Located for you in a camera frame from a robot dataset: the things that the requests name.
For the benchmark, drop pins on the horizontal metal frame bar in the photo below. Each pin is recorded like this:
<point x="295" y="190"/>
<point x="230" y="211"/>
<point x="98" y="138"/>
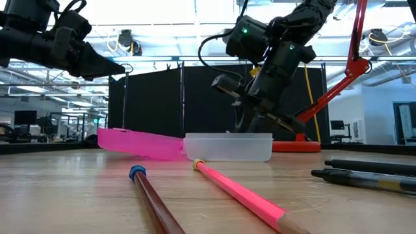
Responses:
<point x="156" y="58"/>

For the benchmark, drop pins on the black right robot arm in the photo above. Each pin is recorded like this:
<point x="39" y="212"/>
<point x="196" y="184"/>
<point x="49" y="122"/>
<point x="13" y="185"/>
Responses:
<point x="302" y="19"/>

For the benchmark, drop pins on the dark computer monitor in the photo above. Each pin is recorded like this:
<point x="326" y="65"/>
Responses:
<point x="25" y="117"/>

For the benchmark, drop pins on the pink plastic box lid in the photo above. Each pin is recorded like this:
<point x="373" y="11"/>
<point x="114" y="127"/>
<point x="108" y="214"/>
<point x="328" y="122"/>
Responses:
<point x="143" y="144"/>

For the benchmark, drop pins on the slim black pen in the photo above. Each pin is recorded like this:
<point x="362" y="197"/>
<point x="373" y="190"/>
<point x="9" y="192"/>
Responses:
<point x="373" y="166"/>

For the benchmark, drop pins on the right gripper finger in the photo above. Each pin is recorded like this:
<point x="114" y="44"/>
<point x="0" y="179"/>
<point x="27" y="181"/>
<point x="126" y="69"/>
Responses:
<point x="240" y="118"/>
<point x="261" y="125"/>

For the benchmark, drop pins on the narrow black partition panel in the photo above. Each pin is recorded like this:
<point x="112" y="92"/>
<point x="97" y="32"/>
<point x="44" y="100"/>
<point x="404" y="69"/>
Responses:
<point x="149" y="104"/>

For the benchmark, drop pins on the brown pencil blue eraser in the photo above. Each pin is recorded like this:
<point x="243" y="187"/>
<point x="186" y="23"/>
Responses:
<point x="152" y="201"/>

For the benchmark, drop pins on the red lamp stand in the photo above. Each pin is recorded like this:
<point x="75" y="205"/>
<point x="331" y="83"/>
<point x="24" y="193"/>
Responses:
<point x="299" y="146"/>

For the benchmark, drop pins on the pink pencil yellow eraser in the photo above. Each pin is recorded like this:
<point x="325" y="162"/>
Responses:
<point x="240" y="191"/>

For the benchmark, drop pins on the black and yellow pen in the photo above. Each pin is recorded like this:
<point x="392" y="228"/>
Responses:
<point x="364" y="180"/>

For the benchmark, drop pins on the clear plastic supply box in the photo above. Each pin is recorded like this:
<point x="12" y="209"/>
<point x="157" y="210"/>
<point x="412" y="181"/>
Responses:
<point x="227" y="148"/>

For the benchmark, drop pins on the small black monitor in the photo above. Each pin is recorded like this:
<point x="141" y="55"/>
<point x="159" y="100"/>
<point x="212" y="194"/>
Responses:
<point x="337" y="124"/>

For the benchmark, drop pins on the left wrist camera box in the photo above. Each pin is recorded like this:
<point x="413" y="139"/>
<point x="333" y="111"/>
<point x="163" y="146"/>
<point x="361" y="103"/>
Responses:
<point x="73" y="27"/>

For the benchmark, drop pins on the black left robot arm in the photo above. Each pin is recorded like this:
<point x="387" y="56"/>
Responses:
<point x="26" y="14"/>

